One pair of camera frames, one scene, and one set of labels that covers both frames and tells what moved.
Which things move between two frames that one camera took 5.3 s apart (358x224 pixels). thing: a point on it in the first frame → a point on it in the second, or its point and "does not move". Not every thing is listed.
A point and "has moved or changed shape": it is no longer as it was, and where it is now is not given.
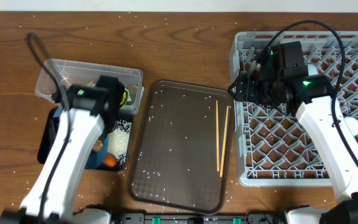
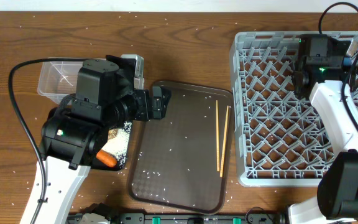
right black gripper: x=246 y=88 → x=352 y=78
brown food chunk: x=98 y=145 has moved or changed shape
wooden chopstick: x=217 y=140 does not move
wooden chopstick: x=223 y=154 does not move
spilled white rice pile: x=117 y=141 does not move
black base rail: x=264 y=217 does not move
